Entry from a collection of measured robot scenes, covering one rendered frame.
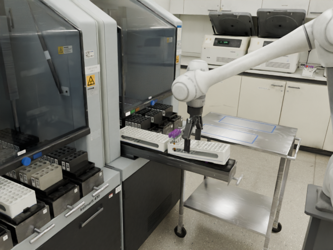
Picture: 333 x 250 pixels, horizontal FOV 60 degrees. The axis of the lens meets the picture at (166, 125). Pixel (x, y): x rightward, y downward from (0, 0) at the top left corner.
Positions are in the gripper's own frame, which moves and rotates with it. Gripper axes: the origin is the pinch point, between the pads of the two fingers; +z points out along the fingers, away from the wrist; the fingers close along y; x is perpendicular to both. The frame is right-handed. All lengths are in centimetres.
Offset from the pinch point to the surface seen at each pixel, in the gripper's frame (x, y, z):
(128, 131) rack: 38.1, -1.1, 1.1
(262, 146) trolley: -29.8, 28.4, 5.1
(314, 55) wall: -41, 292, -19
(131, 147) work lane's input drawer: 32.1, -6.7, 6.8
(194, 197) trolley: 11, 40, 59
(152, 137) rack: 22.6, -1.0, 0.9
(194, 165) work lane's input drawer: -4.2, -6.7, 7.7
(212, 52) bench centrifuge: 72, 230, -18
